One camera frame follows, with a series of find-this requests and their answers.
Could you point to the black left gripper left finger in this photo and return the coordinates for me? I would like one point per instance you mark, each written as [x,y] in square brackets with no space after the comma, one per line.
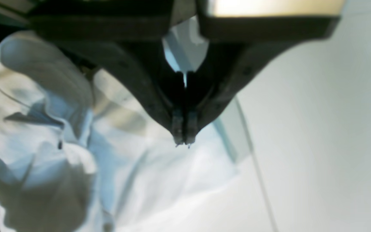
[124,37]

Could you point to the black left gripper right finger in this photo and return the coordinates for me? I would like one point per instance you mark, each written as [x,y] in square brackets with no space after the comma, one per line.
[243,37]

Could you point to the white t-shirt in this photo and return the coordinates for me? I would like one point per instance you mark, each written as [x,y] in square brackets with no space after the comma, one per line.
[79,154]

